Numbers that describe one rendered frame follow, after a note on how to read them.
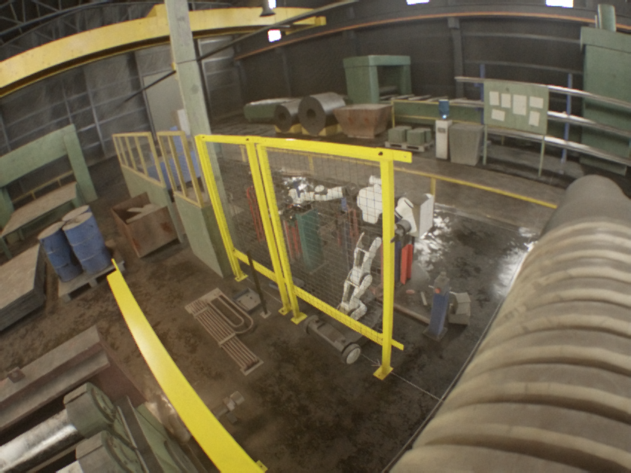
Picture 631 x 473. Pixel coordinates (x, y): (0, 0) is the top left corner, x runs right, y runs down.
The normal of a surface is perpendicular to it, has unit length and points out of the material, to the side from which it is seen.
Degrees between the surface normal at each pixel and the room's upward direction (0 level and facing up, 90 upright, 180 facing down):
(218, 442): 0
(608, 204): 6
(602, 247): 19
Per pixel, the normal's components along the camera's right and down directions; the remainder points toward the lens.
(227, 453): -0.13, -0.86
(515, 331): -0.86, 0.15
